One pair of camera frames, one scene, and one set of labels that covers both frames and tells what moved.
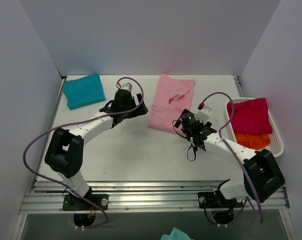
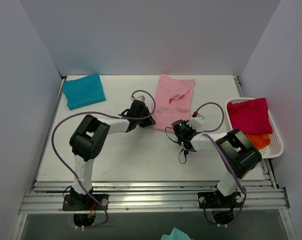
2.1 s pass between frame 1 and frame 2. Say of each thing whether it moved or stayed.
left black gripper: moved
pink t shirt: stayed
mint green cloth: stayed
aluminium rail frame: stayed
